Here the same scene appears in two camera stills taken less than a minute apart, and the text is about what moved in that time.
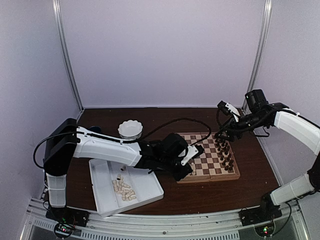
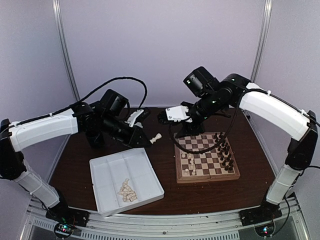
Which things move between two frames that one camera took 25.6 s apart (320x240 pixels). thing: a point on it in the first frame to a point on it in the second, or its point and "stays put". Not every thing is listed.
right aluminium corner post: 257,61 stays put
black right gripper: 230,130 to 196,130
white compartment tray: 118,187 stays put
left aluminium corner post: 56,4 stays put
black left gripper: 178,176 to 132,140
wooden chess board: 217,162 stays put
